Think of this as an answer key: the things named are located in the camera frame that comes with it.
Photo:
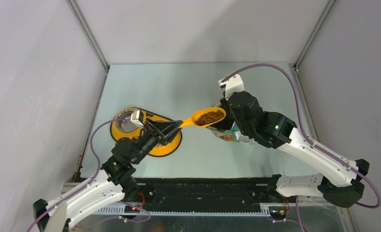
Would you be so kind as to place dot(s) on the yellow double pet bowl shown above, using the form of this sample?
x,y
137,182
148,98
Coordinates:
x,y
125,128

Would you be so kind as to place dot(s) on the brown pet food kibble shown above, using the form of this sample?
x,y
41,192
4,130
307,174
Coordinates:
x,y
210,118

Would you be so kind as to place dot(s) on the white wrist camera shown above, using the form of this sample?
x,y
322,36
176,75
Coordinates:
x,y
137,118
231,85

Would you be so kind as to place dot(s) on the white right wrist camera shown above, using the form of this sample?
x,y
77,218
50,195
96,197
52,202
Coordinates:
x,y
231,85

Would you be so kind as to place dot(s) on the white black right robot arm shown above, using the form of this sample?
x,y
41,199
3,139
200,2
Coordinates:
x,y
338,180

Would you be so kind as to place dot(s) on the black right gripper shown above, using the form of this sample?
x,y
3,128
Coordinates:
x,y
230,95

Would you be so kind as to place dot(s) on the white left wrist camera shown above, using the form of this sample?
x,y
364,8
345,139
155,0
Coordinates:
x,y
137,118

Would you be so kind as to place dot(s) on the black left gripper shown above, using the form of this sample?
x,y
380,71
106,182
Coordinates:
x,y
171,126

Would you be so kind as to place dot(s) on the yellow plastic scoop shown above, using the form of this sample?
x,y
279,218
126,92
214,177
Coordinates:
x,y
191,120

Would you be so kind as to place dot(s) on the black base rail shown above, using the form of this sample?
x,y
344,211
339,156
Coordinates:
x,y
203,193

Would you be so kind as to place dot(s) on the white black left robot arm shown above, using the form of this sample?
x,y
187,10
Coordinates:
x,y
111,182

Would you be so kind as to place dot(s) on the aluminium frame rail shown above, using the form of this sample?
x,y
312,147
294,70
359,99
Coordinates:
x,y
193,211

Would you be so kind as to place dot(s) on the green white pet food bag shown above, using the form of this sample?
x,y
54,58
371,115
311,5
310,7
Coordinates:
x,y
233,134

